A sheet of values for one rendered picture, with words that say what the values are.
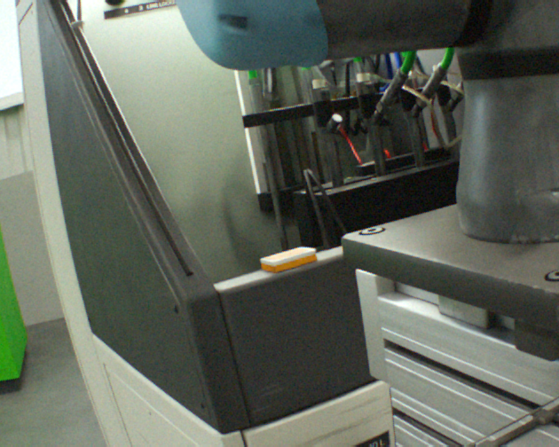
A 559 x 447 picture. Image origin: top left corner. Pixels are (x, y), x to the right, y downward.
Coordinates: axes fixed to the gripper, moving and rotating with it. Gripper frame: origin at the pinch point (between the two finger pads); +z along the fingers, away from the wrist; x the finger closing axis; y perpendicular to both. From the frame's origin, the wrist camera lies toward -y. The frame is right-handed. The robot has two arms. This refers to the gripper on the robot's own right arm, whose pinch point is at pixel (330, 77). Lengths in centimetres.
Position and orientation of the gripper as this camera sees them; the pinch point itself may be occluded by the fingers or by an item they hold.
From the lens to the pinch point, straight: 110.6
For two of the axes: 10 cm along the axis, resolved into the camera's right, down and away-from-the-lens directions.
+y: 4.7, 0.6, -8.8
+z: 1.8, 9.7, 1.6
